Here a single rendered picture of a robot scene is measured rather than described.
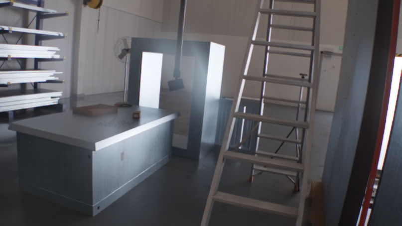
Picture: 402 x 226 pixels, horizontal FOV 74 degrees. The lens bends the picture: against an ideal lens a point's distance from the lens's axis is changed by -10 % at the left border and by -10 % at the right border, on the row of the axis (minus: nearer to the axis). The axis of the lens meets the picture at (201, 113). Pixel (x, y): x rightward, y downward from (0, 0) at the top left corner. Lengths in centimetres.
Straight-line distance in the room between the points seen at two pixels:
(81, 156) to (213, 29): 1019
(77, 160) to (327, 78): 997
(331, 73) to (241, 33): 372
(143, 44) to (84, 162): 225
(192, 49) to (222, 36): 809
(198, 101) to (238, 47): 801
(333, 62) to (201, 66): 809
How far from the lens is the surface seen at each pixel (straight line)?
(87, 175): 246
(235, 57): 1171
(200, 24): 1231
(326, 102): 1143
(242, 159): 157
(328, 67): 1138
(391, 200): 107
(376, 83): 173
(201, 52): 382
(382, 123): 156
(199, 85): 383
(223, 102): 447
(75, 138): 241
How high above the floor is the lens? 132
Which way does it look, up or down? 10 degrees down
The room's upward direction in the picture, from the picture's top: 6 degrees clockwise
